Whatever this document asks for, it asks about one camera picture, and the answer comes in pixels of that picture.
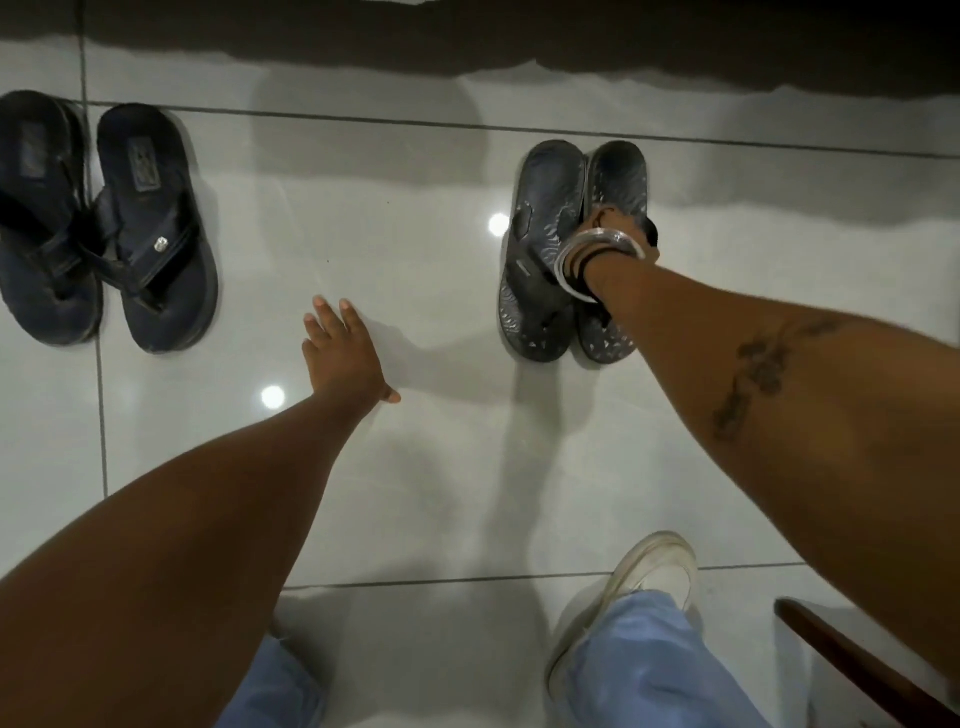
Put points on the person's right forearm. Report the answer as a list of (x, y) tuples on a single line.
[(787, 420)]

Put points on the light blue trouser leg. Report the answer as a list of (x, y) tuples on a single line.
[(652, 667), (274, 686)]

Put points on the white shoe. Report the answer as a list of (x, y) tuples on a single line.
[(660, 566)]

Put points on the person's left hand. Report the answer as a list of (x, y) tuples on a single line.
[(343, 367)]

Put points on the person's right hand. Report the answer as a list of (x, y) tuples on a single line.
[(619, 225)]

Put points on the black patterned sandal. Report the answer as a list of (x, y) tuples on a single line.
[(619, 176), (541, 247)]

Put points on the black bangle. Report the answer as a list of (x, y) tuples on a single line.
[(589, 262)]

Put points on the person's left thumb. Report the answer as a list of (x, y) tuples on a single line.
[(389, 394)]

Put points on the person's left forearm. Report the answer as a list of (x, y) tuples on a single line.
[(187, 540)]

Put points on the brown wooden furniture edge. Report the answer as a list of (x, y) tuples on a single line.
[(855, 660)]

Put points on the dark blue flip-flop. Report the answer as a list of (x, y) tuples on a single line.
[(154, 225), (41, 225)]

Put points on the silver bangle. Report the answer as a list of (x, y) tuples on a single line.
[(568, 264)]

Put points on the person's left middle finger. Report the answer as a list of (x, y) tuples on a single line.
[(325, 313)]

